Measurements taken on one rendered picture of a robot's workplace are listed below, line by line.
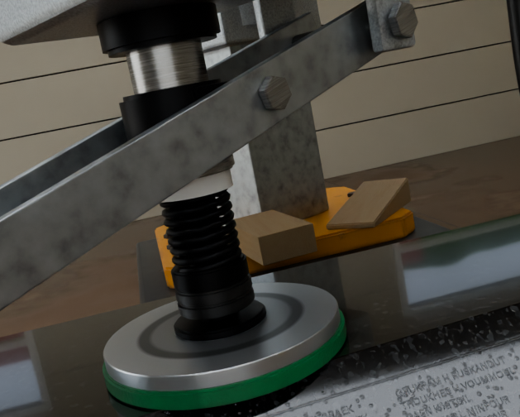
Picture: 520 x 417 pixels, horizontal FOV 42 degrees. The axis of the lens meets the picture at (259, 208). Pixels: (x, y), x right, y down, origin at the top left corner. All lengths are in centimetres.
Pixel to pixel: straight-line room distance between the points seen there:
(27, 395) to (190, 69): 32
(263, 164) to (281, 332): 81
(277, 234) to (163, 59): 62
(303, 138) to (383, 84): 572
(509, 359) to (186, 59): 36
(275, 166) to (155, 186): 88
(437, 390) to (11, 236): 35
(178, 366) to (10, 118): 619
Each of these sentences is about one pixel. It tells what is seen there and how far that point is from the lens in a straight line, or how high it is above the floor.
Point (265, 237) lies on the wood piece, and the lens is 112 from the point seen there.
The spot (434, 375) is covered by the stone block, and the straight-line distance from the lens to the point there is 59.
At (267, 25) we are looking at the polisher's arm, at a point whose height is 113.
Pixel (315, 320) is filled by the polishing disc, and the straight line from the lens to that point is 59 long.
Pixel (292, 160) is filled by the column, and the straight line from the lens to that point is 140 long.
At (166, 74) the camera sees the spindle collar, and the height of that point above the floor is 110.
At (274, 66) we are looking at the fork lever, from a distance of 58.
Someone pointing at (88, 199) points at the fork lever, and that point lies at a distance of 48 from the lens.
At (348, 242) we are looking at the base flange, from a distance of 128.
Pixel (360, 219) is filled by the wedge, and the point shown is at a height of 79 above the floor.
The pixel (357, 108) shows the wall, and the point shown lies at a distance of 703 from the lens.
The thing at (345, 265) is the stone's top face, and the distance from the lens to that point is 82.
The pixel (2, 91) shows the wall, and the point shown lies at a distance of 670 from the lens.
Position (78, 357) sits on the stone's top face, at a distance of 71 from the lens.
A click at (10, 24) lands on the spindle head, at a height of 116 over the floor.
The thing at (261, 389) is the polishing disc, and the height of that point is 85.
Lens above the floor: 108
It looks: 10 degrees down
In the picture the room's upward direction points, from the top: 11 degrees counter-clockwise
